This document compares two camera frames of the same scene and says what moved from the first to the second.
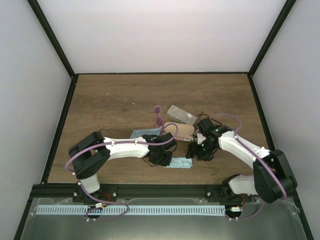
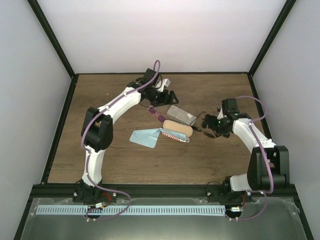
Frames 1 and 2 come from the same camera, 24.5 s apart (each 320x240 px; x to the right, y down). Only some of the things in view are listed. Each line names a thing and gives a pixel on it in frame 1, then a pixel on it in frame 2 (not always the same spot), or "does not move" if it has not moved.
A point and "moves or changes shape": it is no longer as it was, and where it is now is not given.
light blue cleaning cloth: (139, 132) does not move
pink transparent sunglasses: (158, 119) moves or changes shape
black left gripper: (166, 162) → (163, 101)
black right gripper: (193, 150) → (211, 125)
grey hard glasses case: (181, 115) does not move
